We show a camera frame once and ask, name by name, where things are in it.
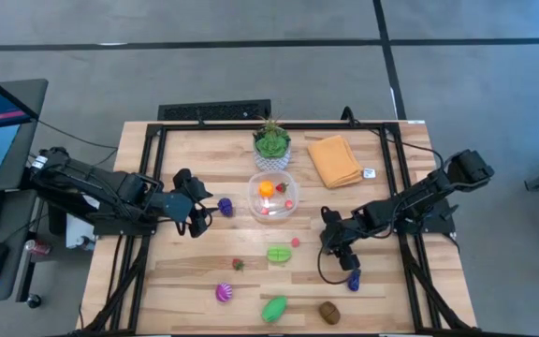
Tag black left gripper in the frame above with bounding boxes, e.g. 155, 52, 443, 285
150, 168, 213, 239

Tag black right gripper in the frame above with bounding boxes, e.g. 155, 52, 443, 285
319, 205, 362, 275

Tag purple toy grapes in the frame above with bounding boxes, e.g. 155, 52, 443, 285
217, 197, 235, 218

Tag brown toy kiwi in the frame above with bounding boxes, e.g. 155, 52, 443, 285
318, 300, 342, 326

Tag light green toy starfruit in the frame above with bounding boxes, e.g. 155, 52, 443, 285
266, 245, 294, 264

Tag green toy mango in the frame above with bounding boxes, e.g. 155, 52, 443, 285
261, 295, 289, 324

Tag magenta striped toy onion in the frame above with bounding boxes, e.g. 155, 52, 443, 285
214, 283, 234, 304

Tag clear plastic tupperware container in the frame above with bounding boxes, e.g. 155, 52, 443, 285
246, 169, 299, 222

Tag succulent in patterned pot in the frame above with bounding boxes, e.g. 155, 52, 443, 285
252, 116, 293, 173

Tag black floor vent grille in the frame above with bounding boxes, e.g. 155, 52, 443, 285
157, 98, 272, 122

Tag folded yellow cloth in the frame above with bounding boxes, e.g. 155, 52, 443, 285
306, 134, 365, 190

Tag white power box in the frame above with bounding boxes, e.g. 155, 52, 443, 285
66, 218, 96, 249

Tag red soda can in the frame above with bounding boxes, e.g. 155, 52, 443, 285
24, 239, 51, 256

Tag grey desk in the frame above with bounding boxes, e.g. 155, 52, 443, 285
0, 78, 50, 303

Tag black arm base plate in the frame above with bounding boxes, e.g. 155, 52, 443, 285
92, 212, 159, 237
387, 196, 457, 235

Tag black monitor cable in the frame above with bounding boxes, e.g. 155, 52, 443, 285
36, 119, 119, 151

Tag black frame cable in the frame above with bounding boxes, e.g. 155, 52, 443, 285
341, 106, 448, 165

